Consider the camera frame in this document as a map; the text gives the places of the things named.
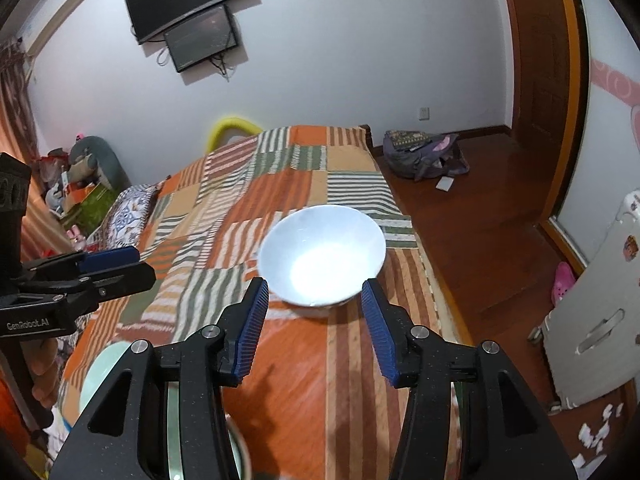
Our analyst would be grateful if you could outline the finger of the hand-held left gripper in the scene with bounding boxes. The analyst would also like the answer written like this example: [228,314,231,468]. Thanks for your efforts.
[22,246,142,279]
[19,262,157,312]

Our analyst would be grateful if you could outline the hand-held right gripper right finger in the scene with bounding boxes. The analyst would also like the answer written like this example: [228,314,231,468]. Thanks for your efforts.
[361,277,576,480]

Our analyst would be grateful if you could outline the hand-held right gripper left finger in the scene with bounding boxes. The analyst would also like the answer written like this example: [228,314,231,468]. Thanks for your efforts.
[50,276,271,480]

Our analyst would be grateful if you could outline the white bowl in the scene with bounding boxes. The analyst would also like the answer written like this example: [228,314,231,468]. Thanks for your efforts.
[257,205,387,309]

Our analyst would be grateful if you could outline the patterned pillow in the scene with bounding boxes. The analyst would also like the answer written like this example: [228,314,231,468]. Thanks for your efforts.
[102,184,161,256]

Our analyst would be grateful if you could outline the green box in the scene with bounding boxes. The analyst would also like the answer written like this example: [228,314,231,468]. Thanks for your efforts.
[60,185,117,233]

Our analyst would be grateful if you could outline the green plate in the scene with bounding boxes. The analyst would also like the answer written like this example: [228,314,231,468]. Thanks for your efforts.
[80,340,182,480]

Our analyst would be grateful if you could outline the striped patchwork bedspread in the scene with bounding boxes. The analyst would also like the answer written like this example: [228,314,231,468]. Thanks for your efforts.
[60,125,466,480]

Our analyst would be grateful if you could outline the brown patterned curtain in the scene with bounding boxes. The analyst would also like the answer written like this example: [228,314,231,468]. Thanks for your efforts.
[0,42,66,261]

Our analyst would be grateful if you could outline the yellow curved tube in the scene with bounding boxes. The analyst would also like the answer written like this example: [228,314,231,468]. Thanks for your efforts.
[207,116,263,153]

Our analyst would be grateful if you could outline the grey backpack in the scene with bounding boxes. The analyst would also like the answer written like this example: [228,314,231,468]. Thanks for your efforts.
[383,130,471,182]

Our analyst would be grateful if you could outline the pink slipper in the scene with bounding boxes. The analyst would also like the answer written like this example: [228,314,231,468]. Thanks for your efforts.
[551,261,576,306]

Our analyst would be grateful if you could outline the white plastic fence panel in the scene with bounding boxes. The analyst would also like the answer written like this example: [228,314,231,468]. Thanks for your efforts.
[542,192,640,411]

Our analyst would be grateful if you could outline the white paper scraps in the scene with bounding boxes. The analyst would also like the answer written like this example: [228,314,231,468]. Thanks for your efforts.
[570,402,626,471]

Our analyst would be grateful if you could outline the white air conditioner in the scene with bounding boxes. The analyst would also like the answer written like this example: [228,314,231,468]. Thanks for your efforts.
[22,0,100,56]

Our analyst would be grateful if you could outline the wooden door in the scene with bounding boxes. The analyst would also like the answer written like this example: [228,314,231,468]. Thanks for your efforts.
[497,0,588,261]

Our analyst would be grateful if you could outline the white wardrobe door pink print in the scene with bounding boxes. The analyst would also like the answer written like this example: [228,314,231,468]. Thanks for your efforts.
[550,0,640,266]

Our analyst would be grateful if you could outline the black screen cable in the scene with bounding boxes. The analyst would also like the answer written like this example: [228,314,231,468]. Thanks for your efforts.
[210,55,237,82]

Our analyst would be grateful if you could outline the small black wall screen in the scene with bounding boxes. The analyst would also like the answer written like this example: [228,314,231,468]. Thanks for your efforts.
[164,4,239,74]

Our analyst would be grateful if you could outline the black wall television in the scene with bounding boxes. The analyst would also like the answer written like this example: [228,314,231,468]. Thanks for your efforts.
[123,0,253,46]

